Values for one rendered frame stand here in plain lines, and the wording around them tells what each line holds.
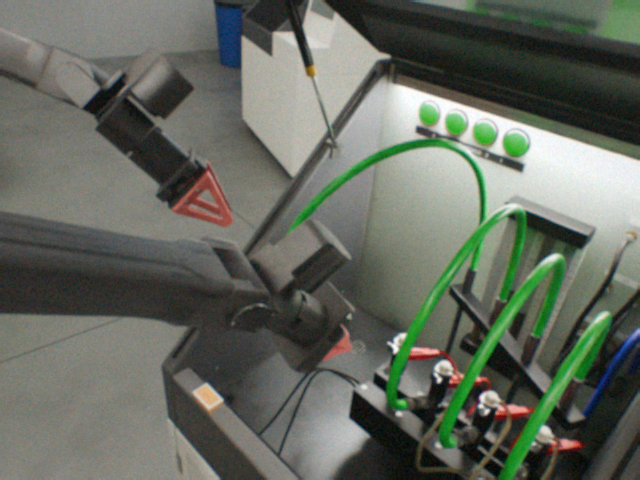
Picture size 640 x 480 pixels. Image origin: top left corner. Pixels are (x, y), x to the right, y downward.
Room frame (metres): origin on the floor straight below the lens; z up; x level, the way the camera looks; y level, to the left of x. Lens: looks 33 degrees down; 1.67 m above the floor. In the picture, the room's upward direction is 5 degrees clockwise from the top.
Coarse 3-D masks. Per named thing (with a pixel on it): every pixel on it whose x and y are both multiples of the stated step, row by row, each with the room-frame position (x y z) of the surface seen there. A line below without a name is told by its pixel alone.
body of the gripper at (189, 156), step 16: (160, 128) 0.61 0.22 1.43; (144, 144) 0.57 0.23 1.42; (160, 144) 0.58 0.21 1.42; (176, 144) 0.60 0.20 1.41; (144, 160) 0.57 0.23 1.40; (160, 160) 0.57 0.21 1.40; (176, 160) 0.58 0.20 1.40; (192, 160) 0.57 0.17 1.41; (160, 176) 0.57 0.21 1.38; (176, 176) 0.55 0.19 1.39; (160, 192) 0.54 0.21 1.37
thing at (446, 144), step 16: (400, 144) 0.66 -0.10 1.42; (416, 144) 0.67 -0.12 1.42; (432, 144) 0.68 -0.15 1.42; (448, 144) 0.69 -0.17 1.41; (368, 160) 0.64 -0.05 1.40; (352, 176) 0.63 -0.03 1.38; (480, 176) 0.73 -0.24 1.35; (320, 192) 0.62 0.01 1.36; (480, 192) 0.74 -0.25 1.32; (304, 208) 0.61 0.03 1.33; (480, 208) 0.74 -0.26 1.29
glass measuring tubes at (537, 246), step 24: (528, 216) 0.75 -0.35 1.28; (552, 216) 0.74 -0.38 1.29; (504, 240) 0.77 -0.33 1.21; (528, 240) 0.75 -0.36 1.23; (552, 240) 0.72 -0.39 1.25; (576, 240) 0.69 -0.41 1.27; (504, 264) 0.78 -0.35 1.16; (528, 264) 0.76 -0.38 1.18; (576, 264) 0.71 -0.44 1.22; (528, 312) 0.74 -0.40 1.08; (552, 312) 0.71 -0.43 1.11; (480, 336) 0.78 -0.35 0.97; (504, 360) 0.72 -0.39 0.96
